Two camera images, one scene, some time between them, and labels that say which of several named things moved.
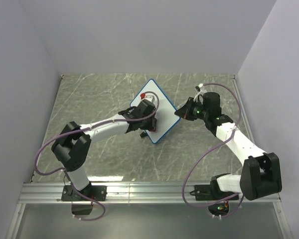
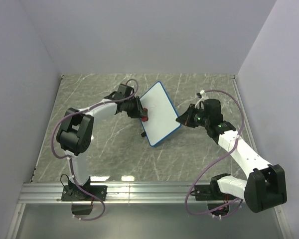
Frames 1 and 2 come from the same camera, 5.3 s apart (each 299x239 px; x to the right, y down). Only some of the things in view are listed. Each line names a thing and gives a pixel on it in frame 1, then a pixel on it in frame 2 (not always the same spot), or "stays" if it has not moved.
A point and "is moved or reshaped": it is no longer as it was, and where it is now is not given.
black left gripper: (151, 126) to (139, 112)
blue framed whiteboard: (166, 115) is moved or reshaped
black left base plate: (98, 192) stays
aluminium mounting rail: (126, 193) stays
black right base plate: (211, 192) stays
